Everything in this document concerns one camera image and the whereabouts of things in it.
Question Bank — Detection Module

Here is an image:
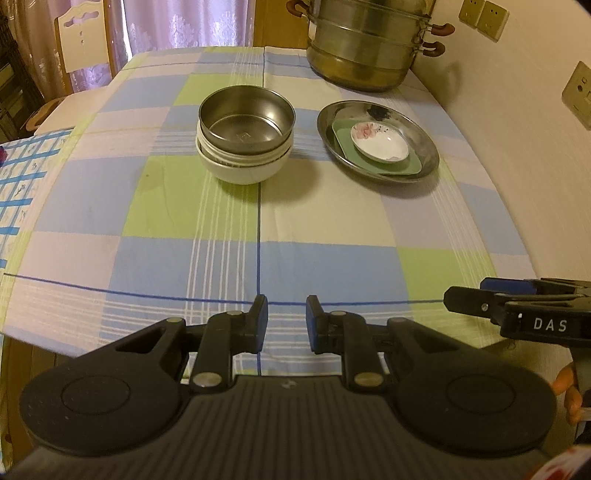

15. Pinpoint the round stainless steel plate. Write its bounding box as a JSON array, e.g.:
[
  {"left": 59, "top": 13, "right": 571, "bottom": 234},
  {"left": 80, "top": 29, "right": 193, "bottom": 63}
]
[{"left": 317, "top": 100, "right": 440, "bottom": 184}]

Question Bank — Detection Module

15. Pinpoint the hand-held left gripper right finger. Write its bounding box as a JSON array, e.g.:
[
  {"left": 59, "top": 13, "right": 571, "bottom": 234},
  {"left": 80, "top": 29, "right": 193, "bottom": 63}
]
[{"left": 307, "top": 294, "right": 465, "bottom": 394}]

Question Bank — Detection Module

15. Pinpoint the cream wooden chair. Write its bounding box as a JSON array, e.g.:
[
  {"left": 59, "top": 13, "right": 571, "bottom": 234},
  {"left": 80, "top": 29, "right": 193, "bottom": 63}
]
[{"left": 27, "top": 0, "right": 118, "bottom": 134}]

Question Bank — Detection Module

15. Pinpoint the sheer purple curtain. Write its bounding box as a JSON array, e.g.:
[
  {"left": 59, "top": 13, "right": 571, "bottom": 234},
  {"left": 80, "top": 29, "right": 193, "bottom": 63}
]
[{"left": 14, "top": 0, "right": 256, "bottom": 93}]

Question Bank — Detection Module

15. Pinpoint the large beige socket panel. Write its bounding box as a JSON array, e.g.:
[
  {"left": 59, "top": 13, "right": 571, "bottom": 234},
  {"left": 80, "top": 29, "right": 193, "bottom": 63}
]
[{"left": 562, "top": 61, "right": 591, "bottom": 130}]

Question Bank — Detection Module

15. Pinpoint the blue white checked cloth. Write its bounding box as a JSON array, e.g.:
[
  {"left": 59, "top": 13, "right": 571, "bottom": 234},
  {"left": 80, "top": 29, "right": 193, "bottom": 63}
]
[{"left": 0, "top": 129, "right": 71, "bottom": 271}]

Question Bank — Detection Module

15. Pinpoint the stainless steel bowl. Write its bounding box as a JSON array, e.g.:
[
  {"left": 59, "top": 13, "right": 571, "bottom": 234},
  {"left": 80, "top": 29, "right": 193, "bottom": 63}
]
[{"left": 198, "top": 85, "right": 296, "bottom": 155}]

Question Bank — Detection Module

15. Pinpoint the green square plate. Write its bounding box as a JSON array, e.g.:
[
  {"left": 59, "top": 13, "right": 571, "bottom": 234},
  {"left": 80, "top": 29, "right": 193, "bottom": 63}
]
[{"left": 331, "top": 117, "right": 423, "bottom": 176}]

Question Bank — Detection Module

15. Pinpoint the small floral white dish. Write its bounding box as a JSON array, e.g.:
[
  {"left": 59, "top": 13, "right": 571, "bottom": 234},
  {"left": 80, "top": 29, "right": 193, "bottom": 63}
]
[{"left": 351, "top": 122, "right": 411, "bottom": 163}]

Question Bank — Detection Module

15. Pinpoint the checked pastel tablecloth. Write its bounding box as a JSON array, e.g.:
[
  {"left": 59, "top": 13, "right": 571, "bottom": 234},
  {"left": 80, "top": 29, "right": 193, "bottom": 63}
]
[{"left": 0, "top": 46, "right": 541, "bottom": 379}]

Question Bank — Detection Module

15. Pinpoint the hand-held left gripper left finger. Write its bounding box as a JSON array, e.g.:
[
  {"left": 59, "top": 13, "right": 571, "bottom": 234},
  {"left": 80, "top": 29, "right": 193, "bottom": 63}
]
[{"left": 115, "top": 294, "right": 269, "bottom": 394}]

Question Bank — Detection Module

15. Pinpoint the beige wall socket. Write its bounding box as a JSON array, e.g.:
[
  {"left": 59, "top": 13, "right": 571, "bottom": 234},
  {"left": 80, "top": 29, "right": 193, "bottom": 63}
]
[
  {"left": 459, "top": 0, "right": 485, "bottom": 28},
  {"left": 478, "top": 0, "right": 509, "bottom": 41}
]

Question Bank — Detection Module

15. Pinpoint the stainless steel steamer pot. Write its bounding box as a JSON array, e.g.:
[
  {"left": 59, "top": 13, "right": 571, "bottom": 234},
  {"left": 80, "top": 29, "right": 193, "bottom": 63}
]
[{"left": 286, "top": 0, "right": 455, "bottom": 92}]

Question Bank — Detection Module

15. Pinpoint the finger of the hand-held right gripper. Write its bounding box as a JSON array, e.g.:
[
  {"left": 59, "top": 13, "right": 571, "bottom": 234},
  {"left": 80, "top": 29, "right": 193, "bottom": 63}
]
[
  {"left": 443, "top": 285, "right": 509, "bottom": 325},
  {"left": 479, "top": 277, "right": 591, "bottom": 297}
]

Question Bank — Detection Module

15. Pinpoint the person's right hand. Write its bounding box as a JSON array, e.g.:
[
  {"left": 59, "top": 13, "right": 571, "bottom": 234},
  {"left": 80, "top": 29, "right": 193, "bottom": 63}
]
[{"left": 553, "top": 364, "right": 583, "bottom": 424}]

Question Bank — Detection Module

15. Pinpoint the white ceramic bowl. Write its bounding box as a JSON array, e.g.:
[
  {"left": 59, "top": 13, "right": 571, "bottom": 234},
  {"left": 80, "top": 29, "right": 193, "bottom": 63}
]
[{"left": 195, "top": 134, "right": 294, "bottom": 186}]

